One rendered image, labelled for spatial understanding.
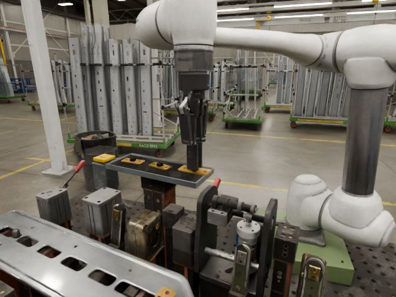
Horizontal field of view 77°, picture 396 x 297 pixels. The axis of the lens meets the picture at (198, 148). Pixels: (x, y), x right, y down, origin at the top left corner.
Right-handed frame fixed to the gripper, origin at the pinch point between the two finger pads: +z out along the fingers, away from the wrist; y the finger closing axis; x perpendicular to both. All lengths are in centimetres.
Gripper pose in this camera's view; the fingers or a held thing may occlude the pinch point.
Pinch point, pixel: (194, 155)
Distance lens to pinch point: 64.5
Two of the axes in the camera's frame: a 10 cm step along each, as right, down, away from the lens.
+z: 0.1, 9.6, 2.9
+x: 8.9, 1.3, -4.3
